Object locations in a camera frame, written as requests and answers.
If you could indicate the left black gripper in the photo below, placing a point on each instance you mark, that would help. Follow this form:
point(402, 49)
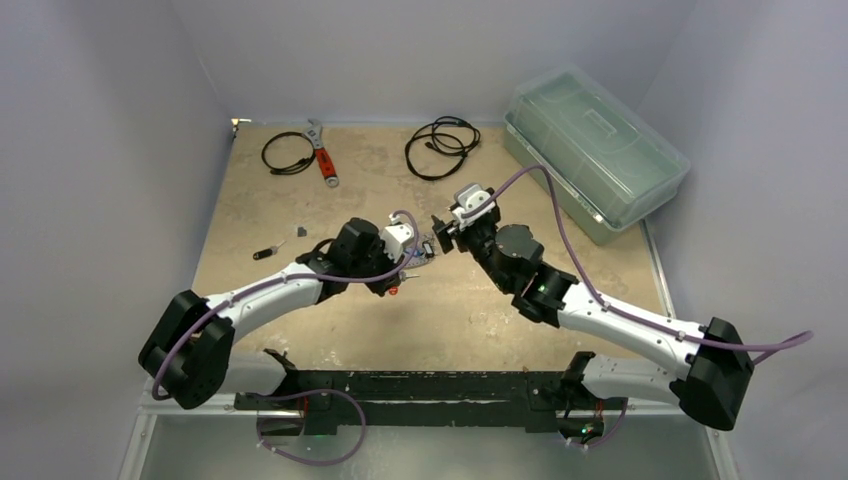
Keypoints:
point(377, 247)

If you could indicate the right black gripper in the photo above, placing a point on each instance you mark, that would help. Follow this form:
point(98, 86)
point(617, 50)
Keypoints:
point(447, 232)

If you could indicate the large metal keyring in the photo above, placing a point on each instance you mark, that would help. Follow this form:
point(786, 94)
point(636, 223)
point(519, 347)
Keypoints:
point(416, 261)

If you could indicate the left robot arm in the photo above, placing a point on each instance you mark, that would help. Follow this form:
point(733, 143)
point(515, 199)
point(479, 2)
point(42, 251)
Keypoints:
point(188, 353)

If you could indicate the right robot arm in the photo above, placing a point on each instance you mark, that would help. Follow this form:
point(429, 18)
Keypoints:
point(701, 369)

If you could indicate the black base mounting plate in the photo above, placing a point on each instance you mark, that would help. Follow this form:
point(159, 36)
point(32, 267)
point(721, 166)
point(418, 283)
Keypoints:
point(535, 401)

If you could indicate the clear plastic storage box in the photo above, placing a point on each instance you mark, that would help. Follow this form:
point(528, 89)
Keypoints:
point(607, 167)

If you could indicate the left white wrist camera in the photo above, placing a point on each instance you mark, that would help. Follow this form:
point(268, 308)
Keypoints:
point(399, 235)

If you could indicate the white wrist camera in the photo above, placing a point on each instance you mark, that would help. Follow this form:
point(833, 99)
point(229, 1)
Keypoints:
point(470, 204)
point(399, 235)

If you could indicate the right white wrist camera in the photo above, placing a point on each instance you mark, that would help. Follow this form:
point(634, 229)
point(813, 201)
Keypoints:
point(470, 204)

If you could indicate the red handled adjustable wrench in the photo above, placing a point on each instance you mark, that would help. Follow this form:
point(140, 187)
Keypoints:
point(314, 134)

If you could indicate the aluminium frame rail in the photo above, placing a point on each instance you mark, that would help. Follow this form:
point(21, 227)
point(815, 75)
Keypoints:
point(643, 440)

